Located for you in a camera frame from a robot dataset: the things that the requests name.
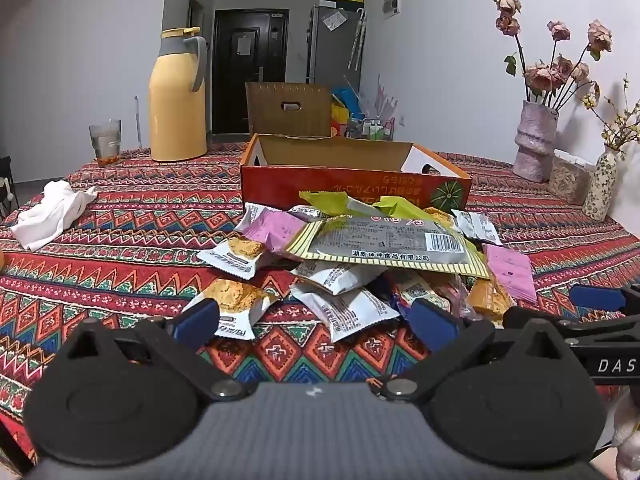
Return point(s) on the glass cup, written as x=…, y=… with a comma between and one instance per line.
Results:
x=105, y=142

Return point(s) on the pink ceramic vase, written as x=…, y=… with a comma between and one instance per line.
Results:
x=535, y=145

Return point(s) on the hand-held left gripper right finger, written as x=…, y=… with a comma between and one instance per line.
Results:
x=432, y=324

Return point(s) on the yellow thermos jug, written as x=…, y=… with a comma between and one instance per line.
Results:
x=177, y=110

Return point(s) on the yellow bag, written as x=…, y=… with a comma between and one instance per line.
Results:
x=339, y=109

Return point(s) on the orange cardboard box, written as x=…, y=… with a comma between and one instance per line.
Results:
x=340, y=180

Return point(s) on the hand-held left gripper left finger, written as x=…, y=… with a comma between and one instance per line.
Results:
x=192, y=324

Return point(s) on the brown cardboard box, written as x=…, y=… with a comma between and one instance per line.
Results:
x=265, y=110

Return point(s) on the lime green snack packet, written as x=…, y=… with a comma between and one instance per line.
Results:
x=320, y=200

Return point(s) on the white folded umbrella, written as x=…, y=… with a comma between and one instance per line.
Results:
x=357, y=35

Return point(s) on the dried pink roses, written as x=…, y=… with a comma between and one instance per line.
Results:
x=545, y=72

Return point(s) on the metal trolley rack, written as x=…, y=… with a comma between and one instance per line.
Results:
x=370, y=127

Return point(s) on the dark door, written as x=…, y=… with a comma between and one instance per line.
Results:
x=250, y=90

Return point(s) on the white paper notice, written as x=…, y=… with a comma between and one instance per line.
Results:
x=243, y=46

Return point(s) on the purple wall decoration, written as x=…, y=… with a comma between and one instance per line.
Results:
x=385, y=100

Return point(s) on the clear plastic bag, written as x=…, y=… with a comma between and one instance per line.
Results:
x=334, y=20

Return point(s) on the red box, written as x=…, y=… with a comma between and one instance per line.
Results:
x=339, y=125

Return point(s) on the small floral vase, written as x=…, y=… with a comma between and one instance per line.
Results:
x=600, y=190

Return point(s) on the person's right forearm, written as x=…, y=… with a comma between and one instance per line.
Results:
x=629, y=425

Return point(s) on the blue plastic item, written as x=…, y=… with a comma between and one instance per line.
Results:
x=346, y=96

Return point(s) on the pile of snack packets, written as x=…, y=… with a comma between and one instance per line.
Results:
x=385, y=245

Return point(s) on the white cloth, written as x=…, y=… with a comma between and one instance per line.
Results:
x=50, y=215

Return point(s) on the grey fridge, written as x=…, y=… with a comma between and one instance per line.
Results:
x=325, y=55

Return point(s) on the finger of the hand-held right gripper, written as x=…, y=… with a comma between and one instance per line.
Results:
x=600, y=332
x=597, y=298

